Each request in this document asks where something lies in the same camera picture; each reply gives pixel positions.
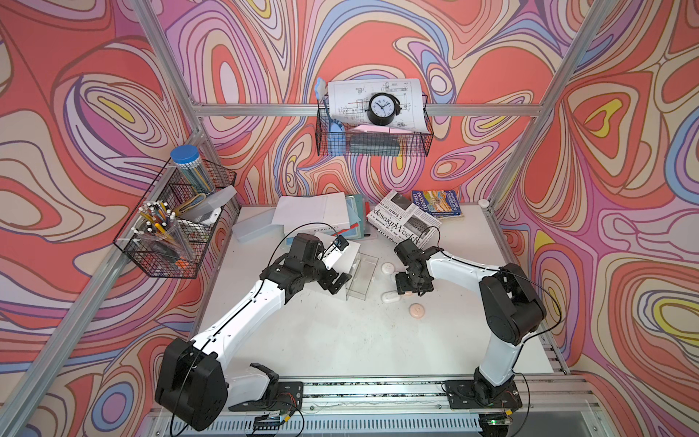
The blue lid pencil jar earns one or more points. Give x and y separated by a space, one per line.
191 166

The folded newspaper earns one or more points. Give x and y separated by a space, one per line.
399 219

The clear plastic drawer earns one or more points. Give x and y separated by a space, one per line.
362 274

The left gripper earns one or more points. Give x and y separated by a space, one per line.
337 283

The black alarm clock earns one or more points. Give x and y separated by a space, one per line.
383 109

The blue magazine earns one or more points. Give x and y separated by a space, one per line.
438 203

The white stapler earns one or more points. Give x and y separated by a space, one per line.
210 206

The white drawer cabinet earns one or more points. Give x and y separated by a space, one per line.
344 264

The white oblong earphone case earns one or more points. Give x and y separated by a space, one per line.
390 297

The white drawing paper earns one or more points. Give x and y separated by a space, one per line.
349 100

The translucent plastic box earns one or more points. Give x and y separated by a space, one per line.
257 225

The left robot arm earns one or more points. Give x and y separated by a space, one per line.
194 382

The black wire side basket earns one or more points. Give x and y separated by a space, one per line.
171 187

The white book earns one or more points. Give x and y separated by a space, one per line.
323 212

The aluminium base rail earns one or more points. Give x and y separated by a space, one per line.
541 405

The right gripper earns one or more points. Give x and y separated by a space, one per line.
402 286

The stack of folders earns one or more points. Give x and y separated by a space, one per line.
357 213

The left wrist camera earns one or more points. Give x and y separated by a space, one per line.
334 252

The black wire wall basket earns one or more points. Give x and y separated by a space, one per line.
336 139

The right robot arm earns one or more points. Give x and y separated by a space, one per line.
513 311

